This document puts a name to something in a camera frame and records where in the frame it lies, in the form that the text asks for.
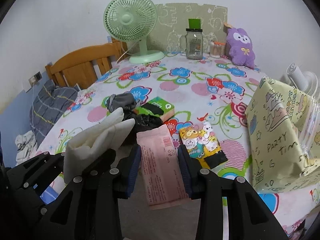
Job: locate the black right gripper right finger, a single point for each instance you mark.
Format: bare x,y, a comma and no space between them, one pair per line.
231,200

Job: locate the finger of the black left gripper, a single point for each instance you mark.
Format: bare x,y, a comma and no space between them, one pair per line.
87,208
26,182

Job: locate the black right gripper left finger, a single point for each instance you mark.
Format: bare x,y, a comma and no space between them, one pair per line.
117,183

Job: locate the white cloth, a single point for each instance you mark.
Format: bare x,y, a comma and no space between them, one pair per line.
88,145

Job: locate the black cloth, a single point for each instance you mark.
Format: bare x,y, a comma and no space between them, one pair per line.
143,122

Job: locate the grey sock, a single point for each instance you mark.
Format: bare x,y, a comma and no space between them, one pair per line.
126,101

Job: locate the green tissue pack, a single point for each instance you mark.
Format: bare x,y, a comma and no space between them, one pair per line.
157,107

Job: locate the cartoon animal tissue pack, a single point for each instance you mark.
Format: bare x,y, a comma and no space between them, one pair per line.
202,144

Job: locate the yellow cartoon storage box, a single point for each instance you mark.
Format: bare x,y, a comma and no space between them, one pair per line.
283,126

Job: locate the plaid grey blanket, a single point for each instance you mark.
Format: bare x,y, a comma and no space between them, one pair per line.
48,106

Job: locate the floral tablecloth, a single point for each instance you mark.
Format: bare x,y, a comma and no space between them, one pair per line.
200,90

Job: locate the white standing fan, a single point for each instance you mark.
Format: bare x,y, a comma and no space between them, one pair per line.
307,81

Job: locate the green patterned cardboard sheet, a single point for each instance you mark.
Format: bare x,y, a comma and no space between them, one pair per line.
172,22

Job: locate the glass mason jar mug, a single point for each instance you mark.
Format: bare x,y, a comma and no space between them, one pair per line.
192,44

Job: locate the green desk fan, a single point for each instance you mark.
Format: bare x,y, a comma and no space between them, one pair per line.
133,21

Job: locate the toothpick jar orange lid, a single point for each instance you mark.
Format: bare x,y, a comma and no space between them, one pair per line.
216,49

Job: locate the purple plush bunny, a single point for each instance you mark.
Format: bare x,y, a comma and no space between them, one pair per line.
240,48

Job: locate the green cup on jar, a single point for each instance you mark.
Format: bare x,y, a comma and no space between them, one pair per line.
194,23

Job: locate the wall power socket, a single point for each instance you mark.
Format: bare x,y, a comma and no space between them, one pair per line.
35,79

